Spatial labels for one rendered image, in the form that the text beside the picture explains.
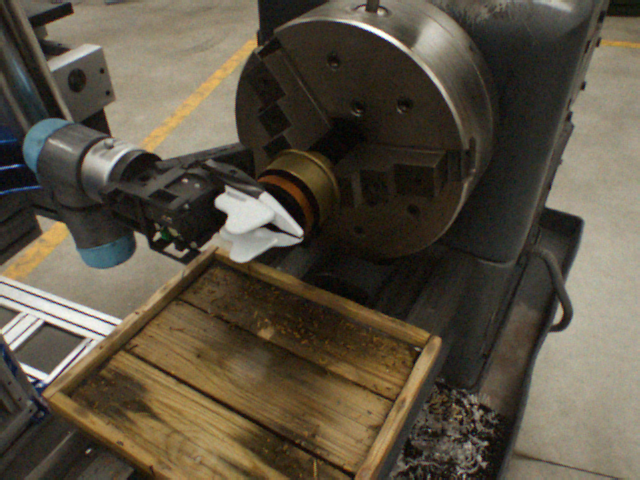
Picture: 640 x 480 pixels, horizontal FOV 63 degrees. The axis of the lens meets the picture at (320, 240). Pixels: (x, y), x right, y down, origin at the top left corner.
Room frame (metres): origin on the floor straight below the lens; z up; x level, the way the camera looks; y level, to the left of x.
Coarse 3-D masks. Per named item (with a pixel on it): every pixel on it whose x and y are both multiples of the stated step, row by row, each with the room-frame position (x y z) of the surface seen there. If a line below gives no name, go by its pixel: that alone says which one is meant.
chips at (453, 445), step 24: (432, 408) 0.54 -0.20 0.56; (456, 408) 0.53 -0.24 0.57; (480, 408) 0.54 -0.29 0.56; (432, 432) 0.47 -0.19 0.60; (456, 432) 0.49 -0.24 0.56; (480, 432) 0.49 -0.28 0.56; (504, 432) 0.50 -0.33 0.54; (408, 456) 0.45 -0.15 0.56; (432, 456) 0.44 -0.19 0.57; (456, 456) 0.43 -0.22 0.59; (480, 456) 0.45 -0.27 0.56
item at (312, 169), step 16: (272, 160) 0.50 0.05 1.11; (288, 160) 0.47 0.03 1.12; (304, 160) 0.47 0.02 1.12; (320, 160) 0.47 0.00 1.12; (272, 176) 0.45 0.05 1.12; (288, 176) 0.45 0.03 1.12; (304, 176) 0.45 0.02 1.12; (320, 176) 0.46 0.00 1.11; (272, 192) 0.43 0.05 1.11; (288, 192) 0.43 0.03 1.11; (304, 192) 0.44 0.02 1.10; (320, 192) 0.44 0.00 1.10; (336, 192) 0.46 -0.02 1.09; (288, 208) 0.42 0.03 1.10; (304, 208) 0.42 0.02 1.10; (320, 208) 0.43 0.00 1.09; (336, 208) 0.46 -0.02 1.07; (304, 224) 0.41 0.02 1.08; (320, 224) 0.44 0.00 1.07
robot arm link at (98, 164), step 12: (96, 144) 0.51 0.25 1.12; (108, 144) 0.50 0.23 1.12; (120, 144) 0.51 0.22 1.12; (96, 156) 0.49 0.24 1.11; (108, 156) 0.49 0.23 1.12; (120, 156) 0.49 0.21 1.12; (84, 168) 0.49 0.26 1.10; (96, 168) 0.48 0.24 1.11; (108, 168) 0.48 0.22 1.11; (84, 180) 0.48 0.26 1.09; (96, 180) 0.47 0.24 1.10; (108, 180) 0.47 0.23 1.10; (96, 192) 0.47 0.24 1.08
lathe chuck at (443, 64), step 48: (336, 0) 0.65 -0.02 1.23; (384, 0) 0.62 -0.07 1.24; (288, 48) 0.59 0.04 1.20; (336, 48) 0.56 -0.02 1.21; (384, 48) 0.53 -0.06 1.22; (432, 48) 0.54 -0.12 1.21; (240, 96) 0.63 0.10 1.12; (336, 96) 0.56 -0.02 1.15; (384, 96) 0.53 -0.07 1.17; (432, 96) 0.50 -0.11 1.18; (480, 96) 0.55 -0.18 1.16; (336, 144) 0.63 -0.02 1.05; (432, 144) 0.50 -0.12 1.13; (480, 144) 0.52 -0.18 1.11; (336, 240) 0.55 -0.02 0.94; (384, 240) 0.52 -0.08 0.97; (432, 240) 0.49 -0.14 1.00
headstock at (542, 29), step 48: (288, 0) 0.77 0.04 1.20; (432, 0) 0.68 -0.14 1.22; (480, 0) 0.65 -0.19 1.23; (528, 0) 0.63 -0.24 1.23; (576, 0) 0.61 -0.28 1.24; (480, 48) 0.63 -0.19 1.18; (528, 48) 0.61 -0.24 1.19; (576, 48) 0.60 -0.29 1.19; (528, 96) 0.60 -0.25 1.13; (576, 96) 0.96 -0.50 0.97; (528, 144) 0.59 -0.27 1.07; (480, 192) 0.62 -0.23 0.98; (528, 192) 0.59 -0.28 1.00; (480, 240) 0.61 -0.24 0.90
